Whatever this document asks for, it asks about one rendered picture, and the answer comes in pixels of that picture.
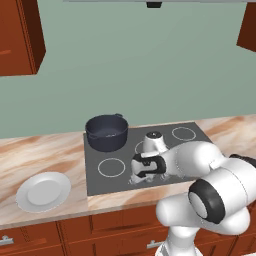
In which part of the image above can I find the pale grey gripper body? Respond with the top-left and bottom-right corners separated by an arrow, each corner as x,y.
128,170 -> 158,186

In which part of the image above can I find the dark grey cooking pot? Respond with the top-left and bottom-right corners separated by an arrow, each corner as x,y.
84,113 -> 130,153

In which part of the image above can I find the dark grey hob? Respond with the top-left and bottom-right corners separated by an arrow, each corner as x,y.
82,121 -> 215,197

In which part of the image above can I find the red-brown drawer front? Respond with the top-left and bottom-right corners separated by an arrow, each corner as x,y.
58,203 -> 165,235
64,227 -> 175,256
0,221 -> 66,256

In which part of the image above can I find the white round plate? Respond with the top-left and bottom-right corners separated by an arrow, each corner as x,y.
15,171 -> 73,214

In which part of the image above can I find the red-brown cupboard door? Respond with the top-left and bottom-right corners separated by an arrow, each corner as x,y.
229,233 -> 256,256

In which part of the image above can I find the grey extractor hood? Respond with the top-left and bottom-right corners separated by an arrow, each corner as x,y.
62,0 -> 256,9

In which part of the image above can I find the silver drawer handle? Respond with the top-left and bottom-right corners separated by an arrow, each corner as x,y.
145,239 -> 165,250
0,235 -> 15,247

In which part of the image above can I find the red-brown wall cupboard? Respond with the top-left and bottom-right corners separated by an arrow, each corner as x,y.
236,1 -> 256,53
0,0 -> 47,77

